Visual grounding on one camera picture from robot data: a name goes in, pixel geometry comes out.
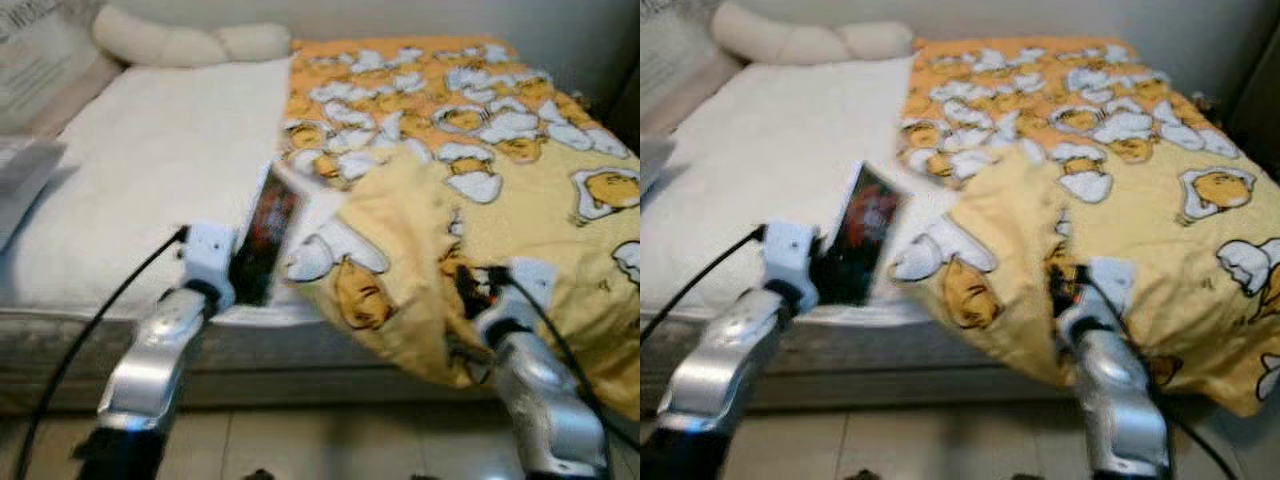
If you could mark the grey patterned mattress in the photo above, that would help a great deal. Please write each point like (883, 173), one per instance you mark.
(300, 365)
(900, 365)

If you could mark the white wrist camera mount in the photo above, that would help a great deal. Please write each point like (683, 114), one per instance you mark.
(530, 280)
(1110, 280)
(208, 255)
(790, 250)

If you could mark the dark paperback book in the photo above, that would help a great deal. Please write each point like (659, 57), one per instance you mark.
(270, 215)
(868, 215)

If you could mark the dark cabinet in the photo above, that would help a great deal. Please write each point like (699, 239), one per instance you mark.
(1258, 110)
(625, 110)

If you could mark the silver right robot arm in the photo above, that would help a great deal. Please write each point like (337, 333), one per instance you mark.
(1115, 400)
(545, 400)

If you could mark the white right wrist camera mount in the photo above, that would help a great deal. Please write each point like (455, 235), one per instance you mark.
(1110, 280)
(530, 280)

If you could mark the beige long bolster pillow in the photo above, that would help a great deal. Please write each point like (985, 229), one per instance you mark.
(790, 40)
(170, 45)

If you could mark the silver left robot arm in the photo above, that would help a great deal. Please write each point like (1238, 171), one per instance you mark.
(730, 360)
(155, 360)

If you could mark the yellow cartoon print blanket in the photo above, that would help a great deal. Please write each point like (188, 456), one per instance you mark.
(520, 200)
(1130, 200)

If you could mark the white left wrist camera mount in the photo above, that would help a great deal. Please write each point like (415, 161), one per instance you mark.
(208, 255)
(790, 250)

